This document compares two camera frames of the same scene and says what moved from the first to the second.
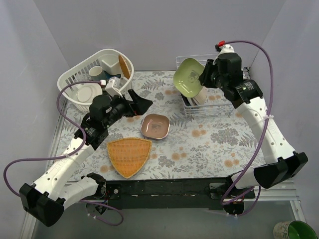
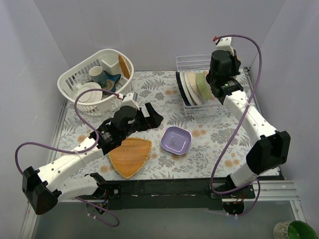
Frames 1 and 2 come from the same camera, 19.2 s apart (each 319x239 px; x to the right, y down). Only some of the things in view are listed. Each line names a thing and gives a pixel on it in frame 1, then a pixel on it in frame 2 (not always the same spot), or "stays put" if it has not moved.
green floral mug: x=293 y=229 stays put
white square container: x=110 y=63 stays put
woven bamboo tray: x=129 y=155 stays put
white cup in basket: x=94 y=72 stays put
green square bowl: x=186 y=77 to x=203 y=85
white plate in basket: x=85 y=93 stays put
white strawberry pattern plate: x=193 y=101 to x=191 y=89
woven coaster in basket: x=124 y=66 stays put
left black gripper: x=132 y=107 to x=145 y=119
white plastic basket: x=102 y=65 stays put
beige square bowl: x=202 y=97 to x=192 y=77
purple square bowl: x=160 y=139 to x=176 y=140
